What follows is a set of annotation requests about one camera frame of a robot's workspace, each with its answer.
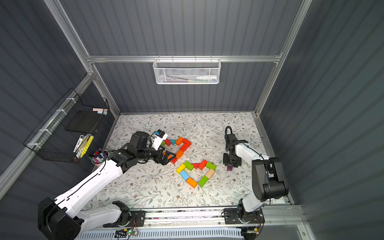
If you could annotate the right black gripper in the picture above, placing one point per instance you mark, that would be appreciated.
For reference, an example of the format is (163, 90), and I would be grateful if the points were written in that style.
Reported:
(231, 160)

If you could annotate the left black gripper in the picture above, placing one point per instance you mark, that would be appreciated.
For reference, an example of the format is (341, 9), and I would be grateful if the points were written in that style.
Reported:
(160, 154)

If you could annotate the yellow block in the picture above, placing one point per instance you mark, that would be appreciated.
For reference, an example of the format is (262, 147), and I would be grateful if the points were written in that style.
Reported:
(181, 168)

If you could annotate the red rectangular block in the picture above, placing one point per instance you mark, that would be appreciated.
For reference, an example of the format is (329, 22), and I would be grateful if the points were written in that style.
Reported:
(186, 143)
(184, 147)

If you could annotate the orange rectangular block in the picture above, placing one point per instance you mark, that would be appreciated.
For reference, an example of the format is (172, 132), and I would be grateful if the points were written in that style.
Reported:
(179, 141)

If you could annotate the green block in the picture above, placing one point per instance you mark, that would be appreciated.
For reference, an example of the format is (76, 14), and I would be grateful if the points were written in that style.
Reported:
(203, 181)
(189, 166)
(211, 166)

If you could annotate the natural wood block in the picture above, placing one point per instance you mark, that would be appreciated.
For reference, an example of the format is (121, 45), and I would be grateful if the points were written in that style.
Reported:
(210, 173)

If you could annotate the light blue block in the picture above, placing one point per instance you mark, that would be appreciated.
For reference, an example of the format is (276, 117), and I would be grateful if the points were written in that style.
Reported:
(184, 175)

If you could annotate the red triangle block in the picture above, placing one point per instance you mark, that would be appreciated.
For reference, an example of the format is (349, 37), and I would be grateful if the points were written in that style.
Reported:
(196, 165)

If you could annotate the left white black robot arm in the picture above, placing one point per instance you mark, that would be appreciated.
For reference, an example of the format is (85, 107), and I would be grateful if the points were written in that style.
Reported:
(63, 218)

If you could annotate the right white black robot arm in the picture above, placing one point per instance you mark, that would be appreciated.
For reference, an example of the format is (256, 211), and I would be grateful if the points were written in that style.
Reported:
(268, 178)

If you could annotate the pink pen cup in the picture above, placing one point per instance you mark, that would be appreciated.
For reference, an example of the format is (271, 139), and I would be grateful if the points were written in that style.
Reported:
(98, 157)

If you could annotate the white marker in basket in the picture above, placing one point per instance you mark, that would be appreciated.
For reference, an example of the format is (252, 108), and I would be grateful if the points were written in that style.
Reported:
(207, 78)

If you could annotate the yellow highlighter pack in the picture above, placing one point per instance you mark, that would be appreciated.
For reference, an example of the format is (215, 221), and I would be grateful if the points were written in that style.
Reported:
(85, 144)

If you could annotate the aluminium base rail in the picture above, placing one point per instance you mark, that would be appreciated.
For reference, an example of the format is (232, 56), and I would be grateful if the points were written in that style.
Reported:
(203, 218)

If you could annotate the white wire mesh basket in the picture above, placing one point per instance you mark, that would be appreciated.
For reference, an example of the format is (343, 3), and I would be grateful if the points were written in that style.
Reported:
(184, 72)

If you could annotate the black wire mesh basket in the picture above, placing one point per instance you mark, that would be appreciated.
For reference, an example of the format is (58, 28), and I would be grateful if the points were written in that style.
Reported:
(60, 137)

